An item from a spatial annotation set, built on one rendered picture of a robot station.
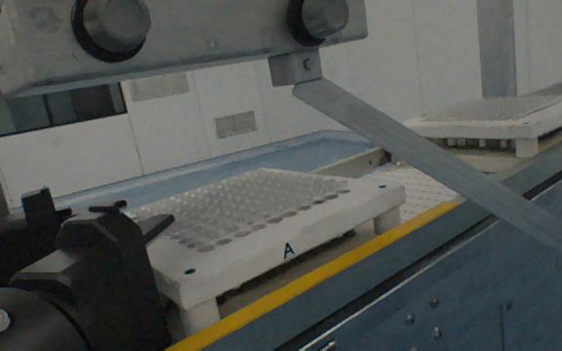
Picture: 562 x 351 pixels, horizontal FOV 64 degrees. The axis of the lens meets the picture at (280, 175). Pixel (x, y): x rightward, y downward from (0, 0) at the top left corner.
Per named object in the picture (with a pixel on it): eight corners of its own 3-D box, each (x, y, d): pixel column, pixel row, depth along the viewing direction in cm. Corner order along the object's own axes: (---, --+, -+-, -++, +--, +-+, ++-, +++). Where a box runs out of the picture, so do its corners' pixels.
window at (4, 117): (-9, 138, 460) (-47, 21, 433) (-9, 138, 461) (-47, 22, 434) (128, 113, 516) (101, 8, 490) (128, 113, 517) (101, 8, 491)
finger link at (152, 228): (182, 222, 36) (135, 256, 31) (150, 224, 38) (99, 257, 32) (178, 204, 36) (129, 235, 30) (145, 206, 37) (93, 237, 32)
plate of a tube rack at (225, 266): (264, 179, 64) (261, 166, 63) (408, 203, 44) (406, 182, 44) (89, 241, 50) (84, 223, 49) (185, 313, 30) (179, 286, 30)
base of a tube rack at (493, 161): (534, 175, 61) (534, 159, 60) (391, 164, 80) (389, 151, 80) (603, 136, 74) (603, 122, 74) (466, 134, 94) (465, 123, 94)
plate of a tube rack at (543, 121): (533, 140, 60) (533, 125, 59) (387, 136, 79) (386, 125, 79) (604, 106, 73) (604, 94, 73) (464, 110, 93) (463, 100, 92)
